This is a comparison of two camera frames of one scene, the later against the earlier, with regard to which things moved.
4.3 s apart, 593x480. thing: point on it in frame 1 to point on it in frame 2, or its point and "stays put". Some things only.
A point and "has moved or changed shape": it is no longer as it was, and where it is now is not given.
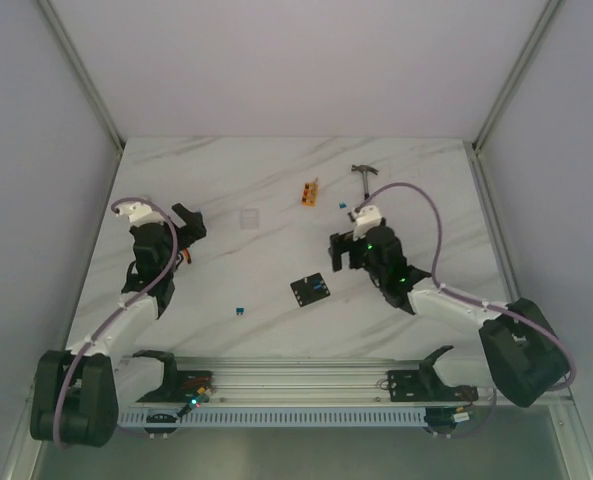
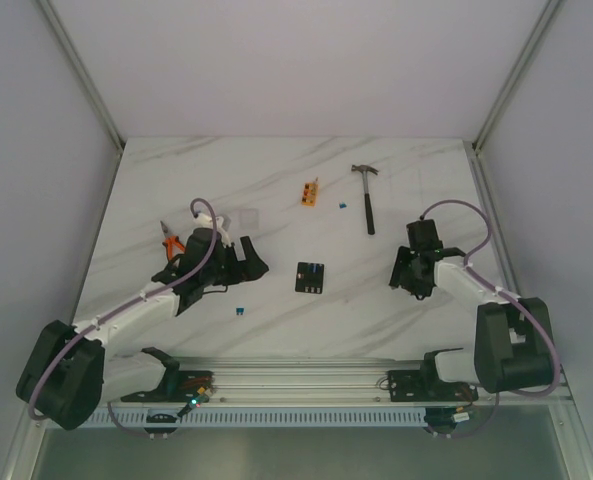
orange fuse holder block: x=310 y=190 stays put
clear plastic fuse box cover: x=249 y=219 stays put
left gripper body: x=177 y=235 to x=237 y=262
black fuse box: x=309 y=289 has moved or changed shape
